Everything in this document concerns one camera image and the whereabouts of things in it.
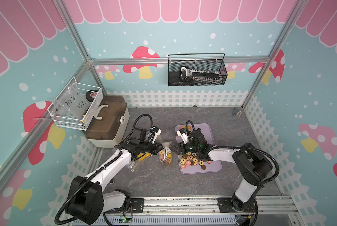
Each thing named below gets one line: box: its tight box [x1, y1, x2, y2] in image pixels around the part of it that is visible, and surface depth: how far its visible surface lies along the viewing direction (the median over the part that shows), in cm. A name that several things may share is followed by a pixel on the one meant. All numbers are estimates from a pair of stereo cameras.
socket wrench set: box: [179, 65, 222, 83], surface depth 91 cm
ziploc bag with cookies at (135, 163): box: [130, 152, 153, 172], surface depth 88 cm
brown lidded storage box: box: [84, 95, 130, 149], surface depth 91 cm
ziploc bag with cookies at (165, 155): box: [158, 141, 173, 168], surface depth 86 cm
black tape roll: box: [85, 90, 98, 103], surface depth 82 cm
